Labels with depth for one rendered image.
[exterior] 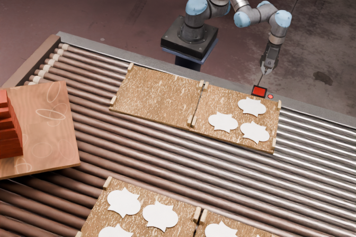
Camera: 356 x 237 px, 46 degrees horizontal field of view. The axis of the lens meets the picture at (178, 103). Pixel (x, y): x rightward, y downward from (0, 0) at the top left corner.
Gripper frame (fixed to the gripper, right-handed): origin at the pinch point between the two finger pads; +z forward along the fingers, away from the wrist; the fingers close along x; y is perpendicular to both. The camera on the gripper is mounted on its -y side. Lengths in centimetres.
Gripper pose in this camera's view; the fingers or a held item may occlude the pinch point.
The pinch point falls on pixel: (265, 73)
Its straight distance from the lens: 224.2
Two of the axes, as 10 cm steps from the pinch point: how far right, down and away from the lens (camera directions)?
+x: -9.4, -2.9, 1.5
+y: 3.1, -6.6, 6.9
